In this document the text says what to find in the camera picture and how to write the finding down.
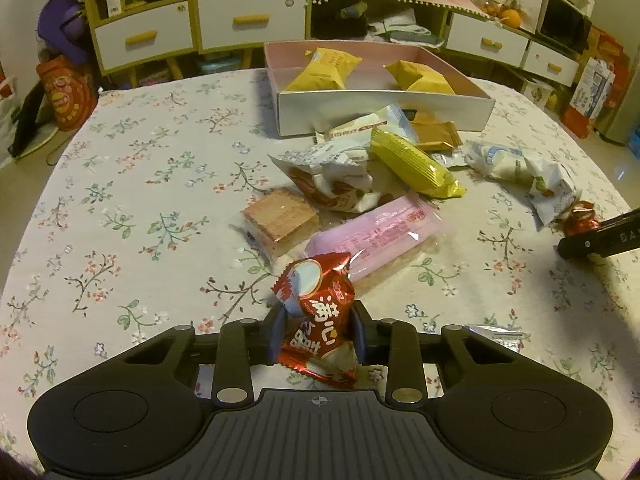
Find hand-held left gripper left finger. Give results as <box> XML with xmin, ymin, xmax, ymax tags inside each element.
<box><xmin>117</xmin><ymin>305</ymin><xmax>292</xmax><ymax>407</ymax></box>

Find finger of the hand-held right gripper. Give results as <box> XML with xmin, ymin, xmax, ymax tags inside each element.
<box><xmin>556</xmin><ymin>223</ymin><xmax>604</xmax><ymax>262</ymax></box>

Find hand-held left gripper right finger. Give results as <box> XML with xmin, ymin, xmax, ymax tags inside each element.
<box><xmin>350</xmin><ymin>301</ymin><xmax>523</xmax><ymax>406</ymax></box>

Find small red candy packet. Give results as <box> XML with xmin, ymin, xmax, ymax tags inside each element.
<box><xmin>564</xmin><ymin>200</ymin><xmax>599</xmax><ymax>236</ymax></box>

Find pink wafer packet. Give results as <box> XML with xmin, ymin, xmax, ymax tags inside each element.
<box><xmin>304</xmin><ymin>194</ymin><xmax>445</xmax><ymax>282</ymax></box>

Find clear brown wafer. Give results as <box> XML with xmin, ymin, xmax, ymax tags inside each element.
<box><xmin>242</xmin><ymin>186</ymin><xmax>321</xmax><ymax>261</ymax></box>

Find white blue label snack packet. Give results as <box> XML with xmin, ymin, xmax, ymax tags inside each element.
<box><xmin>464</xmin><ymin>140</ymin><xmax>533</xmax><ymax>182</ymax></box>

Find small white silver snack packet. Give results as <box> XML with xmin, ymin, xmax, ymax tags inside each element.
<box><xmin>467</xmin><ymin>324</ymin><xmax>524</xmax><ymax>354</ymax></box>

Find white nut print snack packet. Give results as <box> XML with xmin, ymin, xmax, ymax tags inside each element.
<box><xmin>269</xmin><ymin>139</ymin><xmax>388</xmax><ymax>214</ymax></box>

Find brown snack packet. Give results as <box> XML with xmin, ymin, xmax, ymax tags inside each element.
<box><xmin>409</xmin><ymin>114</ymin><xmax>462</xmax><ymax>154</ymax></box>

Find long yellow snack packet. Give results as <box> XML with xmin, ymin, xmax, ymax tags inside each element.
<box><xmin>370</xmin><ymin>126</ymin><xmax>467</xmax><ymax>199</ymax></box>

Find white red label snack packet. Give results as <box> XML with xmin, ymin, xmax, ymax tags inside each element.
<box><xmin>314</xmin><ymin>104</ymin><xmax>420</xmax><ymax>147</ymax></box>

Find white cardboard box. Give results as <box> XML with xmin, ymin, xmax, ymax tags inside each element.
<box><xmin>263</xmin><ymin>40</ymin><xmax>497</xmax><ymax>137</ymax></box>

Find grey refrigerator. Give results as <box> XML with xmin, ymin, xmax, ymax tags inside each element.
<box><xmin>596</xmin><ymin>57</ymin><xmax>640</xmax><ymax>147</ymax></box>

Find orange printed carton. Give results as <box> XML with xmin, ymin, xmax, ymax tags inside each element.
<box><xmin>561</xmin><ymin>26</ymin><xmax>627</xmax><ymax>139</ymax></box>

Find white patterned box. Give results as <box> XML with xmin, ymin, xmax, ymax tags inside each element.
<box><xmin>519</xmin><ymin>79</ymin><xmax>557</xmax><ymax>112</ymax></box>

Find floral tablecloth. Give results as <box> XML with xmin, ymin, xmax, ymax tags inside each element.
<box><xmin>0</xmin><ymin>67</ymin><xmax>640</xmax><ymax>480</ymax></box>

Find black microwave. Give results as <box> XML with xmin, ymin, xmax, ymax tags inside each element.
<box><xmin>536</xmin><ymin>0</ymin><xmax>594</xmax><ymax>54</ymax></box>

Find yellow low cabinet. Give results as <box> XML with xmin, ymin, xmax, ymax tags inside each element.
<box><xmin>306</xmin><ymin>0</ymin><xmax>586</xmax><ymax>88</ymax></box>

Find stack of papers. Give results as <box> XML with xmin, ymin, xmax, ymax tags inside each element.
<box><xmin>369</xmin><ymin>9</ymin><xmax>444</xmax><ymax>49</ymax></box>

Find red printed bag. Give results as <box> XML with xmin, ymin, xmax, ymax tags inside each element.
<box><xmin>35</xmin><ymin>54</ymin><xmax>99</xmax><ymax>132</ymax></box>

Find black box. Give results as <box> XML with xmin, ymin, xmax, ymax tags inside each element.
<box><xmin>311</xmin><ymin>0</ymin><xmax>369</xmax><ymax>39</ymax></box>

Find black flat board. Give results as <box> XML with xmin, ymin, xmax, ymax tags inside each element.
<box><xmin>6</xmin><ymin>80</ymin><xmax>49</xmax><ymax>159</ymax></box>

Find white paper bag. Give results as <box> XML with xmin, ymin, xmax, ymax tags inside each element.
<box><xmin>0</xmin><ymin>76</ymin><xmax>22</xmax><ymax>162</ymax></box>

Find purple plush toy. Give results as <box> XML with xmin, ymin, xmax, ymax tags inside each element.
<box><xmin>36</xmin><ymin>0</ymin><xmax>94</xmax><ymax>62</ymax></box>

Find white drawer wooden handle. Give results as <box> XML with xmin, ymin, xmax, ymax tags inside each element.
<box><xmin>445</xmin><ymin>11</ymin><xmax>532</xmax><ymax>67</ymax></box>
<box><xmin>197</xmin><ymin>0</ymin><xmax>307</xmax><ymax>52</ymax></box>
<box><xmin>91</xmin><ymin>0</ymin><xmax>195</xmax><ymax>68</ymax></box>
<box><xmin>522</xmin><ymin>40</ymin><xmax>581</xmax><ymax>87</ymax></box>

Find floor cable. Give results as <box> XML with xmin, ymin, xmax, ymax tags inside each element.
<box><xmin>44</xmin><ymin>129</ymin><xmax>77</xmax><ymax>167</ymax></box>

